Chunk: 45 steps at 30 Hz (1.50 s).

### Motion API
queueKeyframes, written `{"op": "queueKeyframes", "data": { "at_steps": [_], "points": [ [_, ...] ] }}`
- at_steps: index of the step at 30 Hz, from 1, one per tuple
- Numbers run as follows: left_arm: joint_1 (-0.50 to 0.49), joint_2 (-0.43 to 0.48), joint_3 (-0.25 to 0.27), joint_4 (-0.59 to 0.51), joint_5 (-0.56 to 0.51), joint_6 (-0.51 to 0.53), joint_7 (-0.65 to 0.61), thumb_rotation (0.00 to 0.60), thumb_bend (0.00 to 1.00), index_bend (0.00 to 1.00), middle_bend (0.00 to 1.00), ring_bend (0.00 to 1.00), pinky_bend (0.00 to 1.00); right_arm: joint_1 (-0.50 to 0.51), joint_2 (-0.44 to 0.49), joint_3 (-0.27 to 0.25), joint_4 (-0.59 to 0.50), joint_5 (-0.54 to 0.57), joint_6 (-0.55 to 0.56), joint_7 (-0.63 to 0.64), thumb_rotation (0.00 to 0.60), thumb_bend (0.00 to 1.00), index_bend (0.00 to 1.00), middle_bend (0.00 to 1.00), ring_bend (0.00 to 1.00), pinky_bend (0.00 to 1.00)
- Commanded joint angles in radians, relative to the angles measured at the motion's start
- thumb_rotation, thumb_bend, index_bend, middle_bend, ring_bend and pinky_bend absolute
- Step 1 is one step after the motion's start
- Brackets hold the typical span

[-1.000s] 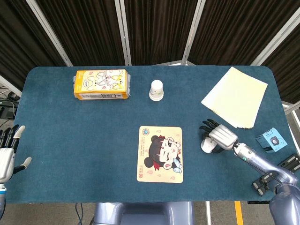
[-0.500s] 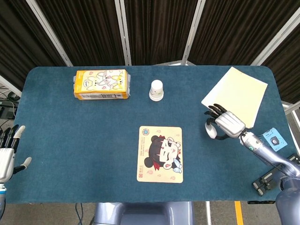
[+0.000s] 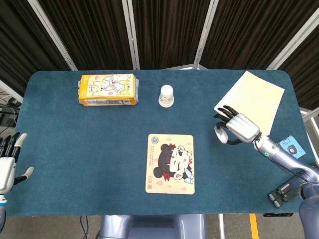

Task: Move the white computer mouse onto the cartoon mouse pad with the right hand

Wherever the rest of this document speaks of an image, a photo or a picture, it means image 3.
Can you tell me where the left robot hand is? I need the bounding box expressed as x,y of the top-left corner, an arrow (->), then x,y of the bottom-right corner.
0,131 -> 35,194

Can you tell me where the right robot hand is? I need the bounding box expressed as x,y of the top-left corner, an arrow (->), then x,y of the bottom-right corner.
213,105 -> 261,145

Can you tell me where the white computer mouse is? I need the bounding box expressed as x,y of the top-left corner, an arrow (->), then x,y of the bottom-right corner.
214,125 -> 230,144

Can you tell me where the cartoon girl mouse pad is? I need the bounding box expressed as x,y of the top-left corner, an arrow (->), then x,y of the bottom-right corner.
145,133 -> 195,195

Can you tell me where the pale yellow paper folder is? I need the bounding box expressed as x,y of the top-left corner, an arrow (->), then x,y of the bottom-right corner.
213,71 -> 285,136

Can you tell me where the blue felt table cover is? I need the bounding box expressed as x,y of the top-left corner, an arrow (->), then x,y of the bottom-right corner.
4,69 -> 315,217

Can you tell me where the floral print paper cup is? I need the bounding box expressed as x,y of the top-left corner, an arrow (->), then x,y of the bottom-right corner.
158,85 -> 174,108

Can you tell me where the dark brown pleated curtain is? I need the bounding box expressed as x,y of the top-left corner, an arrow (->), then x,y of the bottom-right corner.
37,0 -> 134,70
0,0 -> 72,88
199,0 -> 319,69
279,19 -> 319,110
132,0 -> 212,69

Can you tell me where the yellow tissue pack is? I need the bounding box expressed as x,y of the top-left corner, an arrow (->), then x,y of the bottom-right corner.
77,73 -> 140,107

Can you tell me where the blue-grey robot torso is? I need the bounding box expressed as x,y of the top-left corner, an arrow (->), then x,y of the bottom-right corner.
99,214 -> 208,239

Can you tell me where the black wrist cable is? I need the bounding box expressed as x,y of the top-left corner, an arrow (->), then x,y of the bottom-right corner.
253,135 -> 304,176

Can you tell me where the blue card with camera drawing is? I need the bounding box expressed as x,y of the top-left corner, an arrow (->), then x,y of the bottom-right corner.
278,135 -> 306,159

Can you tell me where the black floor cable bundle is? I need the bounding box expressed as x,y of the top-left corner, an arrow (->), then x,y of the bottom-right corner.
0,91 -> 20,127

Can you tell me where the white partition frame post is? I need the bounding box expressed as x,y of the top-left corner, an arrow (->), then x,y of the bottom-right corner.
266,7 -> 319,70
193,0 -> 220,70
0,79 -> 23,103
121,0 -> 141,70
26,0 -> 78,71
299,107 -> 319,160

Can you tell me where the black and grey clamp mount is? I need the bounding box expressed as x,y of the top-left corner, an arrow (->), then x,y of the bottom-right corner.
268,163 -> 319,209

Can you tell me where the blue floor cable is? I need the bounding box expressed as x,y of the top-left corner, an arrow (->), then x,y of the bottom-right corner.
79,215 -> 90,239

